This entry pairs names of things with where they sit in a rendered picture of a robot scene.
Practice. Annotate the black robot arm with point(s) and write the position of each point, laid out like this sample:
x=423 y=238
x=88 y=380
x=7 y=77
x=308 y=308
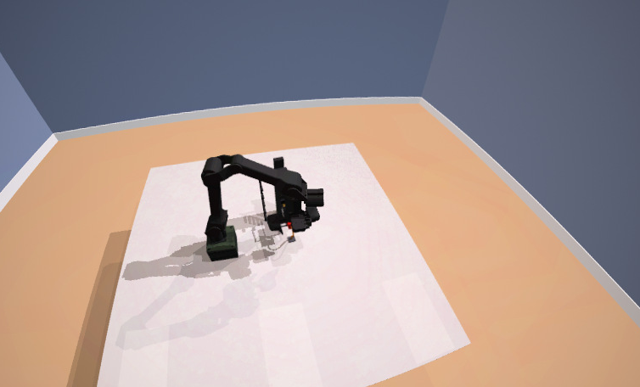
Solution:
x=292 y=188

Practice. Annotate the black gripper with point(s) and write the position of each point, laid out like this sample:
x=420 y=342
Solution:
x=275 y=222

